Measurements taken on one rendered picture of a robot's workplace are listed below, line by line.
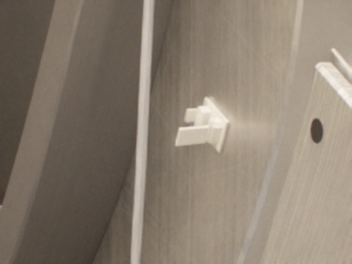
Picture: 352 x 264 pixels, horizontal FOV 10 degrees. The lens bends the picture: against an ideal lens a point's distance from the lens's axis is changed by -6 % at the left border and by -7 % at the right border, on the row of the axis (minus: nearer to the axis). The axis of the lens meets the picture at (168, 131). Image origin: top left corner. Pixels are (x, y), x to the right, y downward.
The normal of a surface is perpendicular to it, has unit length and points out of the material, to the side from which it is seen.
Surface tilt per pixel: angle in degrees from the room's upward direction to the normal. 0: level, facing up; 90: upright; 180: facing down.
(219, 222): 90
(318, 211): 90
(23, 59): 64
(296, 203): 90
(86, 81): 117
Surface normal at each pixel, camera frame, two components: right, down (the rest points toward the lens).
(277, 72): -0.88, 0.04
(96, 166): 0.39, 0.61
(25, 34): 0.44, -0.32
